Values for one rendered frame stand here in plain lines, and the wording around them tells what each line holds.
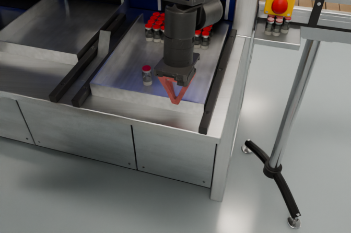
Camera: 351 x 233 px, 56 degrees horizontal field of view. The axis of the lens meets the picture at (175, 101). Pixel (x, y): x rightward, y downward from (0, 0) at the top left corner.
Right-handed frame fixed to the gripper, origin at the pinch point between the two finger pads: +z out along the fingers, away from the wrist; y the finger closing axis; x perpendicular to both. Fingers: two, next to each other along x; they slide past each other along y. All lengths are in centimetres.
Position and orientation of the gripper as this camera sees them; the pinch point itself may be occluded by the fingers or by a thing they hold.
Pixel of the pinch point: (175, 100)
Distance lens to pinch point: 68.9
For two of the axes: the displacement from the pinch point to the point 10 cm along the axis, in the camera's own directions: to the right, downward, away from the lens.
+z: -0.5, 8.3, 5.5
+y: 3.1, -5.1, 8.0
